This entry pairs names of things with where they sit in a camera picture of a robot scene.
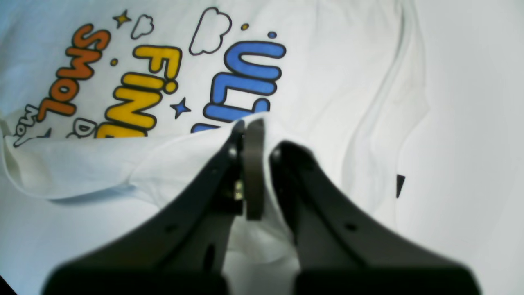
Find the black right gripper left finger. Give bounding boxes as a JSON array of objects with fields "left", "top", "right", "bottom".
[{"left": 44, "top": 119, "right": 264, "bottom": 295}]

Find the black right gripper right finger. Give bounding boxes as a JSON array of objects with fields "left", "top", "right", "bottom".
[{"left": 270, "top": 141, "right": 480, "bottom": 295}]

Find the white printed T-shirt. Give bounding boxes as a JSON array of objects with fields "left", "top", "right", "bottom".
[{"left": 1, "top": 0, "right": 428, "bottom": 295}]

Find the black tag on table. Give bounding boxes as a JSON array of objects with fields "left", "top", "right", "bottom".
[{"left": 395, "top": 174, "right": 406, "bottom": 199}]

